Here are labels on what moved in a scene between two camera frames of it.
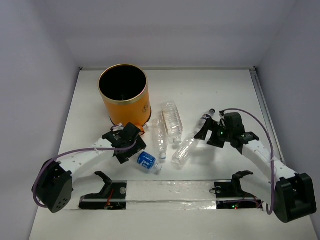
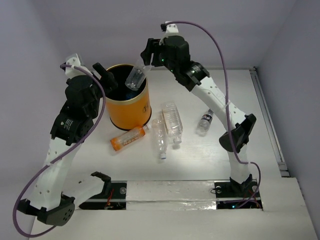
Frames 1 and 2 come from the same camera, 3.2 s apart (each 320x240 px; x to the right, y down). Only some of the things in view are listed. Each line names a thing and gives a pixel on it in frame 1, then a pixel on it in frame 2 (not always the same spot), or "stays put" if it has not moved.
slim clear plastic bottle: [160, 137] stays put
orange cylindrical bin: [124, 87] stays put
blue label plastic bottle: [147, 160] -> [131, 95]
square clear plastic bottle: [172, 120] stays put
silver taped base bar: [169, 195] stays put
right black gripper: [209, 125] -> [152, 46]
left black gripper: [135, 149] -> [105, 78]
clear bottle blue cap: [183, 150] -> [137, 76]
